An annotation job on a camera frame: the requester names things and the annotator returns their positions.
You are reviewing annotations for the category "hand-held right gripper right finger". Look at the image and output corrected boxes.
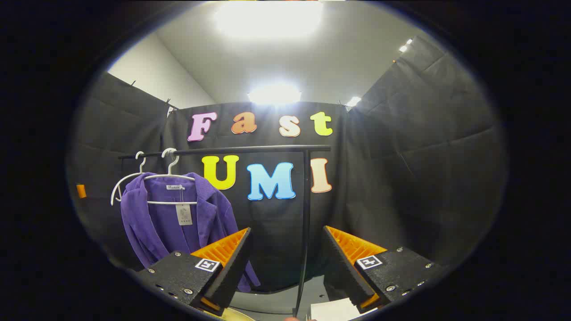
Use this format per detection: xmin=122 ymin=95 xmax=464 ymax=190
xmin=322 ymin=226 xmax=443 ymax=314

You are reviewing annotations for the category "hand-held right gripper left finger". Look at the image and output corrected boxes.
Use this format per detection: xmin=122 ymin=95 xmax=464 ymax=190
xmin=134 ymin=227 xmax=252 ymax=317

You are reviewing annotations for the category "purple corduroy jacket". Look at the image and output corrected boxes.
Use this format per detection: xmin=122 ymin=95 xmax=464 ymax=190
xmin=120 ymin=173 xmax=261 ymax=293

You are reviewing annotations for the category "black metal clothes rack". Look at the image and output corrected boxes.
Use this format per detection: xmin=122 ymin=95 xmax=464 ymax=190
xmin=118 ymin=145 xmax=333 ymax=318

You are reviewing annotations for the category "black backdrop cloth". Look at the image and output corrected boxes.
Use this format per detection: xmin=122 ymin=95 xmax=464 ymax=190
xmin=67 ymin=36 xmax=509 ymax=295

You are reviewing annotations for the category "large ceiling light panel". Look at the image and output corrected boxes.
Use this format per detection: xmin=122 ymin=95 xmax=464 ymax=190
xmin=213 ymin=0 xmax=325 ymax=41

